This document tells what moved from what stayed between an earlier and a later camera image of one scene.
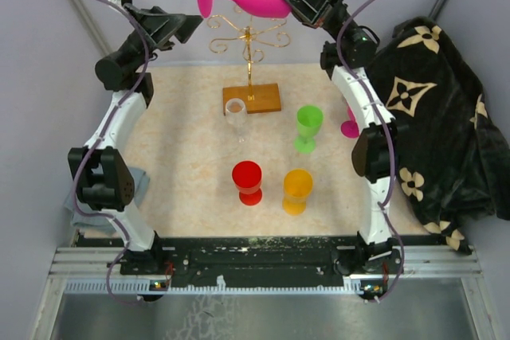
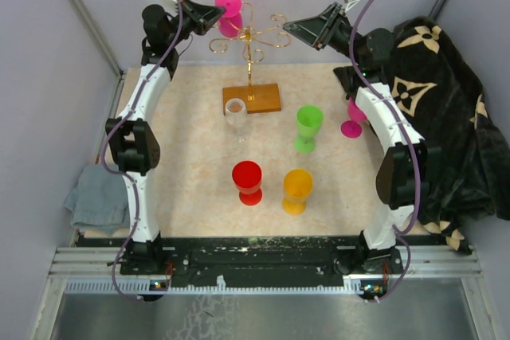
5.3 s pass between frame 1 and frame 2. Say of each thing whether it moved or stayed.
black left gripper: moved
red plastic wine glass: stayed
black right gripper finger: moved
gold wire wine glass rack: stayed
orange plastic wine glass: stayed
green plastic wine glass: stayed
